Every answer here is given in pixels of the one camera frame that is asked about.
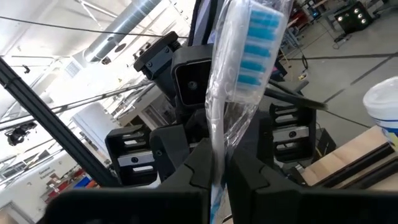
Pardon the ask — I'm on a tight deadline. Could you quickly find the white yellow wipes canister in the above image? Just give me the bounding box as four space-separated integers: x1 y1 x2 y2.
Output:
363 76 398 150

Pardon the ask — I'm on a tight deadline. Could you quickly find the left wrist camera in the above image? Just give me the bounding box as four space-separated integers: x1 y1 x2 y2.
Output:
170 43 218 110

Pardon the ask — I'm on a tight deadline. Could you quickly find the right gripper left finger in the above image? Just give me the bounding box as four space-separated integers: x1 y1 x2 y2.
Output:
158 138 215 224

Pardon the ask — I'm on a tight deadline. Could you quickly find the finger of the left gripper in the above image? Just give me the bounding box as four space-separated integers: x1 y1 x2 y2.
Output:
149 123 195 183
245 108 275 170

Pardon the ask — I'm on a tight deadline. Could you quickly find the black box with lights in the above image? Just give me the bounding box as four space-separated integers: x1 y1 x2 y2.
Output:
334 1 374 35

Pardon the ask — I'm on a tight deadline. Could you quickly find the wide silver ventilation duct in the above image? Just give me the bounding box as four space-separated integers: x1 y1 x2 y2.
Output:
83 0 162 63

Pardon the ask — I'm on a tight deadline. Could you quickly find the black ceiling cable reel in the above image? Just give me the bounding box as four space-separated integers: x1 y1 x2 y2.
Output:
4 121 38 147

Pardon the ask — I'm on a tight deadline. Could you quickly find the blue toothbrush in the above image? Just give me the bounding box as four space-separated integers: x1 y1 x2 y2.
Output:
205 0 295 224

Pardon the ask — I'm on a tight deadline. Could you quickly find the thin black overhead wire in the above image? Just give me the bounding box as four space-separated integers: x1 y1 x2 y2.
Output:
0 15 189 40

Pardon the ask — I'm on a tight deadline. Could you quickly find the white pillar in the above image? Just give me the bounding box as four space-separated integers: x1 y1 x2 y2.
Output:
71 102 125 152

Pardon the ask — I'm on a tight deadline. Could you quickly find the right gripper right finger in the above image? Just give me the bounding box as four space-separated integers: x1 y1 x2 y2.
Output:
225 149 398 224

